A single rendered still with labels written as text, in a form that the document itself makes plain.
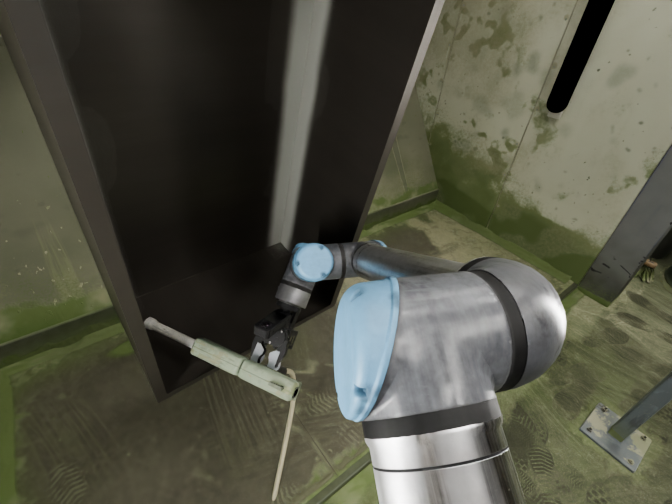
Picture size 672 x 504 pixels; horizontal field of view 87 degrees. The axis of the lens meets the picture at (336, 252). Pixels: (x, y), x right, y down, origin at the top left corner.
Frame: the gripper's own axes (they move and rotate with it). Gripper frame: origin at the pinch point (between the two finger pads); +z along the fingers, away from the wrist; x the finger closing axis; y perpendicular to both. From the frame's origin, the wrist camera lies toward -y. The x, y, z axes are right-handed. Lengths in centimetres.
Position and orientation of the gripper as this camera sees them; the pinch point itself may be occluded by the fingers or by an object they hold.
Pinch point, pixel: (257, 375)
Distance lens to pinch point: 100.5
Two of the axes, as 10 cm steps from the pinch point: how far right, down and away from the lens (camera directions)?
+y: 2.4, 2.6, 9.3
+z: -3.5, 9.2, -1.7
